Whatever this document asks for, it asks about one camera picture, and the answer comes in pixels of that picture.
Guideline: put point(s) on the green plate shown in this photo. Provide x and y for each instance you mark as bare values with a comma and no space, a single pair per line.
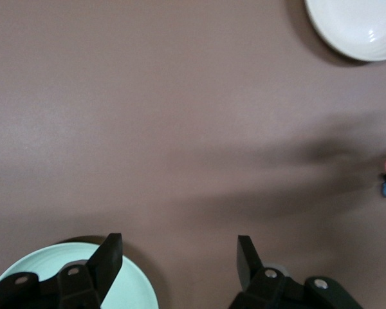
128,289

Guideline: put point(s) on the brown table cover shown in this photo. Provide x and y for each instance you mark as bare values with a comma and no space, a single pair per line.
148,96

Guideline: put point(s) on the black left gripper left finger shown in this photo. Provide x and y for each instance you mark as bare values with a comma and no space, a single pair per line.
106,260

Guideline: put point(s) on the cream plate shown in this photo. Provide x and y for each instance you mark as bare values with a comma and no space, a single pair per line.
350,25

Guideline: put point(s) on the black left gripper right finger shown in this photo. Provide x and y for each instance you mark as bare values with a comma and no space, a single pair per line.
249,267

